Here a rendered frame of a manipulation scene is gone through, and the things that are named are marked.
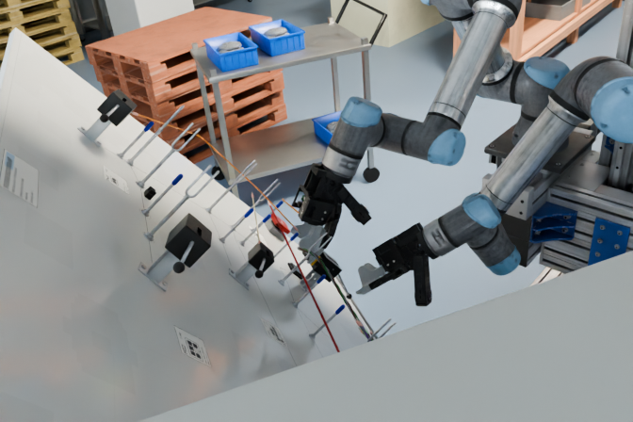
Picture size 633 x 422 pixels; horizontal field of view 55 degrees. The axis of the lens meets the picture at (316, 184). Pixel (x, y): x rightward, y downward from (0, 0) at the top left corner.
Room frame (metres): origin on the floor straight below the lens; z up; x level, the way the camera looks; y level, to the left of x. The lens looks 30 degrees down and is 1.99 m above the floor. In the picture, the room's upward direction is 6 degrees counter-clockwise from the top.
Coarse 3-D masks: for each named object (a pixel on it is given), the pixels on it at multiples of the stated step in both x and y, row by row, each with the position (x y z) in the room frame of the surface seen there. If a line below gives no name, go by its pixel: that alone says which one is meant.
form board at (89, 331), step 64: (0, 128) 0.74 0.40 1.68; (64, 128) 0.91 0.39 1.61; (128, 128) 1.18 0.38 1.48; (0, 192) 0.59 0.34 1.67; (64, 192) 0.69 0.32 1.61; (192, 192) 1.10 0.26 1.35; (0, 256) 0.47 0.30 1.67; (64, 256) 0.55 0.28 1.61; (128, 256) 0.65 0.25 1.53; (0, 320) 0.39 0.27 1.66; (64, 320) 0.44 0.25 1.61; (128, 320) 0.51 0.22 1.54; (192, 320) 0.60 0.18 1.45; (256, 320) 0.73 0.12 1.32; (320, 320) 0.95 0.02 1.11; (0, 384) 0.32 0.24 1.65; (64, 384) 0.36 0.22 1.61; (128, 384) 0.41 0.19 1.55; (192, 384) 0.47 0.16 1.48
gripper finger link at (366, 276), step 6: (360, 270) 1.09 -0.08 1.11; (366, 270) 1.08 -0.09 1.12; (372, 270) 1.08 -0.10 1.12; (378, 270) 1.07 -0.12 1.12; (360, 276) 1.08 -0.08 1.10; (366, 276) 1.07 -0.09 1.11; (372, 276) 1.07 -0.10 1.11; (378, 276) 1.06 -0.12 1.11; (366, 282) 1.07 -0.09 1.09; (366, 288) 1.06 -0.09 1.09
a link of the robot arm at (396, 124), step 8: (384, 120) 1.15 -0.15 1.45; (392, 120) 1.16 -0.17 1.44; (400, 120) 1.15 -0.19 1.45; (408, 120) 1.15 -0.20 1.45; (384, 128) 1.13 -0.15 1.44; (392, 128) 1.14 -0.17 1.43; (400, 128) 1.13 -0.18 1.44; (384, 136) 1.13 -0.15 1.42; (392, 136) 1.13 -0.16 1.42; (400, 136) 1.11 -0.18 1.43; (376, 144) 1.12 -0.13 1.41; (384, 144) 1.14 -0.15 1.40; (392, 144) 1.12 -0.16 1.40; (400, 144) 1.11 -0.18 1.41; (400, 152) 1.12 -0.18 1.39
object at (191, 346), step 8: (176, 328) 0.56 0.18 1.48; (184, 336) 0.55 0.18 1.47; (192, 336) 0.56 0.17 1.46; (184, 344) 0.53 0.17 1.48; (192, 344) 0.54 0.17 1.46; (200, 344) 0.56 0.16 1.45; (184, 352) 0.52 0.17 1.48; (192, 352) 0.53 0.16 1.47; (200, 352) 0.54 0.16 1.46; (200, 360) 0.52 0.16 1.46; (208, 360) 0.53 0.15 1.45
